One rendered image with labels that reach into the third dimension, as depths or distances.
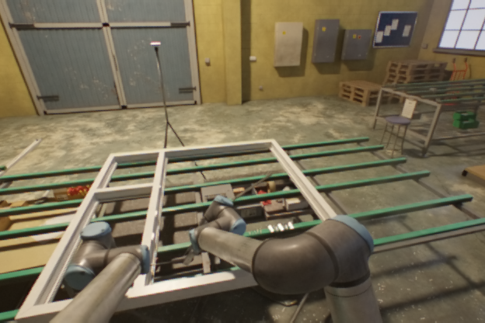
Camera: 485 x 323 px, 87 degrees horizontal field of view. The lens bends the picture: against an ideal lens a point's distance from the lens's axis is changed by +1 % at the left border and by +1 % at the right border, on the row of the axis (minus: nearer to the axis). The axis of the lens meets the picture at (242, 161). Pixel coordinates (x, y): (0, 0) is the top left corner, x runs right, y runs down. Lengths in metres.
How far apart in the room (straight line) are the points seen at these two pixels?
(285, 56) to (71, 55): 5.34
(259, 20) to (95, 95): 4.65
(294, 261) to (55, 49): 7.54
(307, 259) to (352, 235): 0.13
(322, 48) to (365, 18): 1.54
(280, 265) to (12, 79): 8.10
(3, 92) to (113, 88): 2.46
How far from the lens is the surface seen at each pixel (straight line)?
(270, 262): 0.59
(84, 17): 7.54
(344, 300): 0.68
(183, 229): 1.99
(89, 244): 0.99
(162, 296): 1.25
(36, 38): 7.88
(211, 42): 7.39
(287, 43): 7.71
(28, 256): 2.18
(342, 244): 0.61
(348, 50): 8.59
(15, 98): 8.48
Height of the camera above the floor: 1.90
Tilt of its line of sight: 27 degrees down
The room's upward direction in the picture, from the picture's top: 1 degrees counter-clockwise
